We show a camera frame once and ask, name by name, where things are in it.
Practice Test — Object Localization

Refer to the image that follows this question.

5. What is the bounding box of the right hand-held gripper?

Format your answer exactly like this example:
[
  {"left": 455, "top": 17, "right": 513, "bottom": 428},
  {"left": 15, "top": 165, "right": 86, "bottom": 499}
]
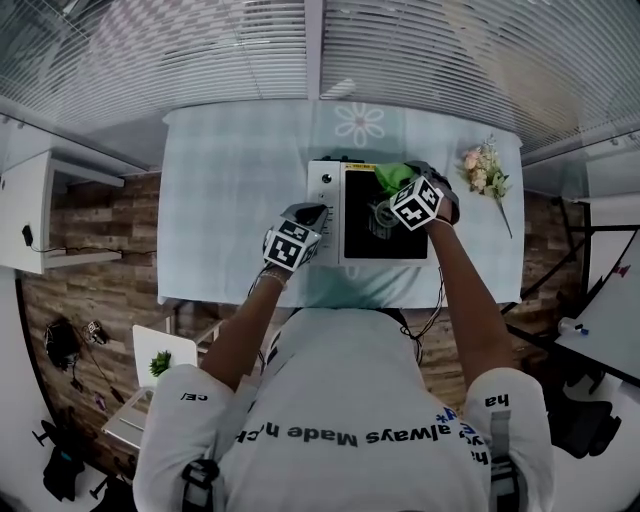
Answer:
[{"left": 388, "top": 159, "right": 461, "bottom": 232}]

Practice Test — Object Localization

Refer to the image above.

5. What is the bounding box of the white desk with black frame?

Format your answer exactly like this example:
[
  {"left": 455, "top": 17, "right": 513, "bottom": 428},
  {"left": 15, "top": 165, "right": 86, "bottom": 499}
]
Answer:
[{"left": 553, "top": 199, "right": 640, "bottom": 389}]

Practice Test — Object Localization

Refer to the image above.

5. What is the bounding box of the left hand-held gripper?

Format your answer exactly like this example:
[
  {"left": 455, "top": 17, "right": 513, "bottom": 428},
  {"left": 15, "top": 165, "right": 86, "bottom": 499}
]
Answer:
[{"left": 263, "top": 201, "right": 331, "bottom": 273}]

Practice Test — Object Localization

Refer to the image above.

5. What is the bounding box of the black bag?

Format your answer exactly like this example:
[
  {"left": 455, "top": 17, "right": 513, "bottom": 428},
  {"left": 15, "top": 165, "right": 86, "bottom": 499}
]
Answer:
[{"left": 43, "top": 319, "right": 81, "bottom": 371}]

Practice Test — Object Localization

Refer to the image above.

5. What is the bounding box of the black and grey shoulder strap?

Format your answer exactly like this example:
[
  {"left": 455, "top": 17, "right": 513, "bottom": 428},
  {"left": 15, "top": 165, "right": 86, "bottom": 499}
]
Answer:
[
  {"left": 489, "top": 409, "right": 526, "bottom": 512},
  {"left": 180, "top": 458, "right": 221, "bottom": 512}
]

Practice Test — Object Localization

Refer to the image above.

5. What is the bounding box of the pink artificial flower bouquet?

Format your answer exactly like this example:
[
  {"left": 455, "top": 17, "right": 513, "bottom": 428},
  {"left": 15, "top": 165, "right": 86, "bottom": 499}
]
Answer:
[{"left": 459, "top": 134, "right": 514, "bottom": 240}]

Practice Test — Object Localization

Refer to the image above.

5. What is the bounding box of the person's right forearm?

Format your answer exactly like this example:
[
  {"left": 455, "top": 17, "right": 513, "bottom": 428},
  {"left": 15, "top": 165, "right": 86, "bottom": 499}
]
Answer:
[{"left": 424, "top": 217, "right": 516, "bottom": 391}]

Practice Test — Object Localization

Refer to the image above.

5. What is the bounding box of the person's white printed t-shirt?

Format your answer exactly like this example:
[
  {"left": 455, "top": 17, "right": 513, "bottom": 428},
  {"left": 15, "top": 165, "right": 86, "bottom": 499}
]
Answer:
[{"left": 132, "top": 307, "right": 556, "bottom": 512}]

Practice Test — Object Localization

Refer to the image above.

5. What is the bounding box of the white side table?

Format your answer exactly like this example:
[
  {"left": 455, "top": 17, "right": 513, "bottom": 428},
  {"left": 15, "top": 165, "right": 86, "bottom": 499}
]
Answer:
[{"left": 0, "top": 149, "right": 126, "bottom": 275}]

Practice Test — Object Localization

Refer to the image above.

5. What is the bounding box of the green cloth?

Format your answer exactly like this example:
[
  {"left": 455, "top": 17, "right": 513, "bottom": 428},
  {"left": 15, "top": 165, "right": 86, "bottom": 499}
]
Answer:
[{"left": 373, "top": 162, "right": 417, "bottom": 196}]

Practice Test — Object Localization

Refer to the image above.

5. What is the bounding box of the clear bottle with blue cap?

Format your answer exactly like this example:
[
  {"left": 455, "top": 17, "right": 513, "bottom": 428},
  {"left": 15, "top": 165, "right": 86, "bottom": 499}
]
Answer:
[{"left": 557, "top": 317, "right": 591, "bottom": 337}]

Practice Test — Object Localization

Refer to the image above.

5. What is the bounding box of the white chair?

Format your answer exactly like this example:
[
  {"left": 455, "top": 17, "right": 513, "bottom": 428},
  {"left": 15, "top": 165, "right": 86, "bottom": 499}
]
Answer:
[{"left": 102, "top": 324, "right": 224, "bottom": 451}]

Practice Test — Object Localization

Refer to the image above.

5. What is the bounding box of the person's left forearm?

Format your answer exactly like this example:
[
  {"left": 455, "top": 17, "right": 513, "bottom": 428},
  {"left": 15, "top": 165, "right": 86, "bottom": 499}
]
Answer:
[{"left": 199, "top": 272, "right": 291, "bottom": 391}]

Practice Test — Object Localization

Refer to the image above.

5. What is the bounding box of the white portable gas stove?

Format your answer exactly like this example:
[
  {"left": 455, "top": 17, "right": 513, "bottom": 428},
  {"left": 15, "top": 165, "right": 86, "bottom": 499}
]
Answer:
[{"left": 305, "top": 155, "right": 435, "bottom": 268}]

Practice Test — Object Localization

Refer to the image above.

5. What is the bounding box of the clear bead bracelet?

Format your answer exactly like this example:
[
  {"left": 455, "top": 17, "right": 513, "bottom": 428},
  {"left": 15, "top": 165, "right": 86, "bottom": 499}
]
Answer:
[{"left": 258, "top": 269, "right": 290, "bottom": 290}]

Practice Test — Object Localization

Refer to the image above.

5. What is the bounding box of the green artificial plant sprig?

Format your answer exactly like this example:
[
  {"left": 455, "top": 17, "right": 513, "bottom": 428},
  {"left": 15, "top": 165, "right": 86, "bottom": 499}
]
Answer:
[{"left": 148, "top": 349, "right": 173, "bottom": 378}]

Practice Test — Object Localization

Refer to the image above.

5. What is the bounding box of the table with light blue tablecloth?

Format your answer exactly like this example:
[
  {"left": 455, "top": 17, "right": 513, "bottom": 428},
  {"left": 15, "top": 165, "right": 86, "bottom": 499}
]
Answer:
[{"left": 156, "top": 99, "right": 525, "bottom": 309}]

